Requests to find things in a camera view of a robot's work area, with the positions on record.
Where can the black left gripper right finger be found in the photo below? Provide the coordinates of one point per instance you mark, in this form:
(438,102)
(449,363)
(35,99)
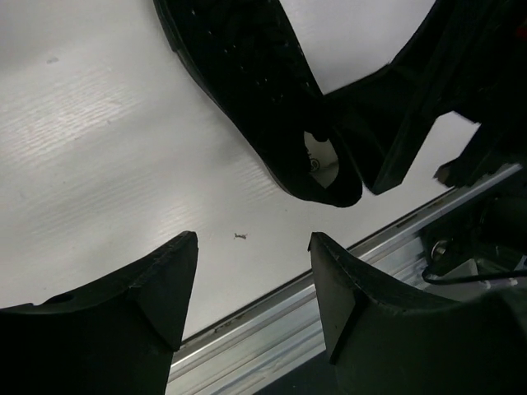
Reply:
(386,337)

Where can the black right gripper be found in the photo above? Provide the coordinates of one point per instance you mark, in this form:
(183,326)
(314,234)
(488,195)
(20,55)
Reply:
(467,57)

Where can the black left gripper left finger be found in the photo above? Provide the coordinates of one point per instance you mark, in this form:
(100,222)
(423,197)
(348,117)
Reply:
(114,335)

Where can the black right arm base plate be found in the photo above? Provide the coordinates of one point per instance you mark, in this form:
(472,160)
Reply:
(484,239)

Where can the aluminium mounting rail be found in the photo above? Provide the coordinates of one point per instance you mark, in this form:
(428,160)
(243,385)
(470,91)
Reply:
(277,346)

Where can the all-black slip-on shoe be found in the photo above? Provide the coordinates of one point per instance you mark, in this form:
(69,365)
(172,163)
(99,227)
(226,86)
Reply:
(246,57)

